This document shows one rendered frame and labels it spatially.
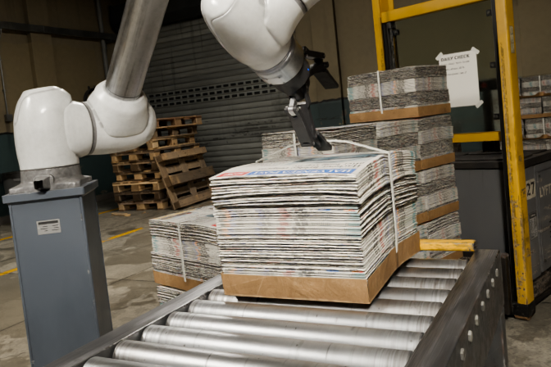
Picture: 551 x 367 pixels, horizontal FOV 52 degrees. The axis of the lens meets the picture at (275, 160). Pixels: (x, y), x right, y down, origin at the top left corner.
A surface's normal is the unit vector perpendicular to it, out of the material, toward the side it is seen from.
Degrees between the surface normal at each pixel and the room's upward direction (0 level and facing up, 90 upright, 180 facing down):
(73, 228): 90
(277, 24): 119
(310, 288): 97
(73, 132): 90
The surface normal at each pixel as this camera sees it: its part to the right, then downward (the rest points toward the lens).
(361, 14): -0.46, 0.11
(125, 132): 0.57, 0.63
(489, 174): -0.71, 0.13
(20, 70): 0.88, -0.06
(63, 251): 0.13, 0.06
